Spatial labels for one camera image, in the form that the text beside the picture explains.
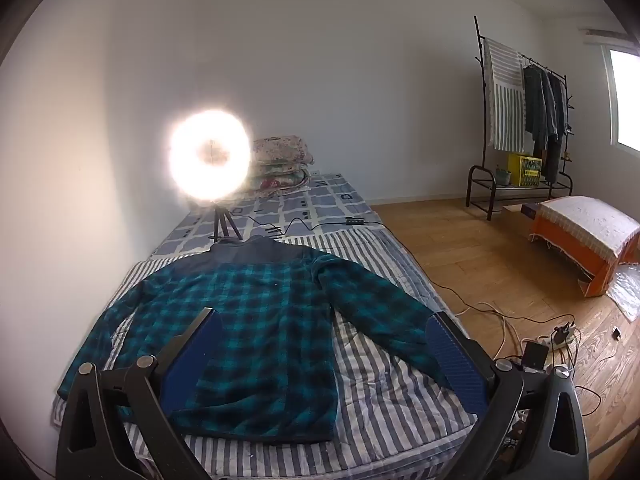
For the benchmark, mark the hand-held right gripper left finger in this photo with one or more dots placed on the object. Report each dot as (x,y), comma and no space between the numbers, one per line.
(192,360)

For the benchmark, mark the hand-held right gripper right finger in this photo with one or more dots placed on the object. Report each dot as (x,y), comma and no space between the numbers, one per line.
(457,360)

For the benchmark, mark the teal plaid fleece jacket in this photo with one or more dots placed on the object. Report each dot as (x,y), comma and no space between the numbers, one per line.
(260,310)

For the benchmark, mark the black metal clothes rack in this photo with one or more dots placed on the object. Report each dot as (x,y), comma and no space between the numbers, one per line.
(530,186)

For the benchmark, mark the black power adapter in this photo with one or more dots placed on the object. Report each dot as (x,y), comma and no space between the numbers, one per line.
(535,356)

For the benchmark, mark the blue white striped blanket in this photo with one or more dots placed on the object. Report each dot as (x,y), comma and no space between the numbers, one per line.
(390,400)

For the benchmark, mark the white power strip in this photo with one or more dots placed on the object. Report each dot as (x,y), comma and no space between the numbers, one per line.
(547,342)

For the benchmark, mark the flat cardboard box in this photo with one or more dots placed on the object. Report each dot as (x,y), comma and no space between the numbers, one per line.
(515,222)

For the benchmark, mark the orange box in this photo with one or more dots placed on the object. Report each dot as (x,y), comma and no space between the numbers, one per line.
(595,272)

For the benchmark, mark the small black power strip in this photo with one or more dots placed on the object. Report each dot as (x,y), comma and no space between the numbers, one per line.
(355,220)

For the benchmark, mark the clear bubble wrap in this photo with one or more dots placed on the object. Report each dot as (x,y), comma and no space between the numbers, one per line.
(627,292)

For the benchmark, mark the white lace cloth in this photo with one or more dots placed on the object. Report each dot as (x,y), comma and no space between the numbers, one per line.
(585,222)

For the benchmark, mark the small potted plant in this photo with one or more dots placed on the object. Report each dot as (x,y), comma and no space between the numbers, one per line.
(503,176)

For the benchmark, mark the blue grid patterned bedsheet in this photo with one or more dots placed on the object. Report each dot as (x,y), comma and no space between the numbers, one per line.
(320,205)

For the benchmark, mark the yellow plastic crate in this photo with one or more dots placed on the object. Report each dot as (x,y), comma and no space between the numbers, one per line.
(525,170)

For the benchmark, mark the stack of folded floral quilts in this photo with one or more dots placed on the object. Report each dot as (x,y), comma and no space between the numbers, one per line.
(280,152)

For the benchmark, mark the dark hanging garment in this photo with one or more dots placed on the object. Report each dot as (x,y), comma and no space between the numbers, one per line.
(537,105)
(556,155)

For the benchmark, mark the grey white striped hanging cloth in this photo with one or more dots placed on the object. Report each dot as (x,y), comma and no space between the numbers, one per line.
(505,100)

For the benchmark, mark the window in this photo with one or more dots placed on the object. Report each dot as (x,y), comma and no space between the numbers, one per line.
(627,100)

